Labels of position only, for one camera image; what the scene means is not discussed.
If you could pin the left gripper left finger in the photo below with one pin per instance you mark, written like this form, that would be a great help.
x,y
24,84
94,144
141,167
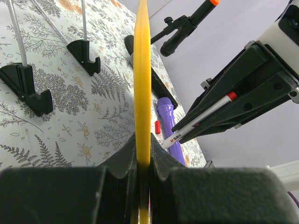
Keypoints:
x,y
105,194

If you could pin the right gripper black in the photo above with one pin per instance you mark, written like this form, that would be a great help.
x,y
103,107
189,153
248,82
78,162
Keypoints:
x,y
261,79

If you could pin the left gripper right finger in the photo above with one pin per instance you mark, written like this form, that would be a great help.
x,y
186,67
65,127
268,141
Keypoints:
x,y
181,195

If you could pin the red white marker pen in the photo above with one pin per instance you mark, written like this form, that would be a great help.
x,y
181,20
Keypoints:
x,y
195,122

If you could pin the red marker cap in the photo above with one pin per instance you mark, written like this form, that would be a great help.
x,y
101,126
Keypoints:
x,y
157,127

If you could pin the yellow framed whiteboard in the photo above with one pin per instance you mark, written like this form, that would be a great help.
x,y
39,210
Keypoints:
x,y
142,110

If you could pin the purple toy microphone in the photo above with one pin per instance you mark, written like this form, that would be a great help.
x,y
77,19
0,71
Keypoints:
x,y
165,110

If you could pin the black microphone silver head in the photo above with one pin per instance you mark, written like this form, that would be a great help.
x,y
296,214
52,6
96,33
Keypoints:
x,y
160,90

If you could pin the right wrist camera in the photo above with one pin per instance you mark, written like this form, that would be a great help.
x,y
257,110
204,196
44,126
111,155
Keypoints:
x,y
283,35

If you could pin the aluminium frame rail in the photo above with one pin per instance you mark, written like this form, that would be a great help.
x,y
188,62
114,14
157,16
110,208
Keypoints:
x,y
288,174

